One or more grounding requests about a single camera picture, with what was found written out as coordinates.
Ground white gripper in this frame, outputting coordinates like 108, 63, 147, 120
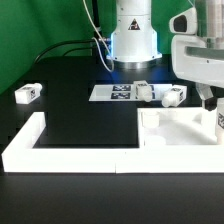
171, 35, 224, 111

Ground white square tabletop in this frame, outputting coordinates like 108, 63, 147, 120
137, 107, 217, 147

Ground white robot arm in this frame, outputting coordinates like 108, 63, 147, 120
110, 0, 224, 108

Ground white marker sheet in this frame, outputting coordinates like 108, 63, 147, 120
89, 84, 172, 102

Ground green backdrop curtain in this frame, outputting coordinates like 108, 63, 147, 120
0, 0, 194, 94

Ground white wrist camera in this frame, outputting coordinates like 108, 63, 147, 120
169, 7, 198, 35

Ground white cable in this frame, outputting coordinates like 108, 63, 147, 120
81, 0, 116, 74

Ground black cable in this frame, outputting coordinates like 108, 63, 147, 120
33, 39, 95, 66

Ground white U-shaped fence wall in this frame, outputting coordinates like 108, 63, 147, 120
2, 112, 224, 173

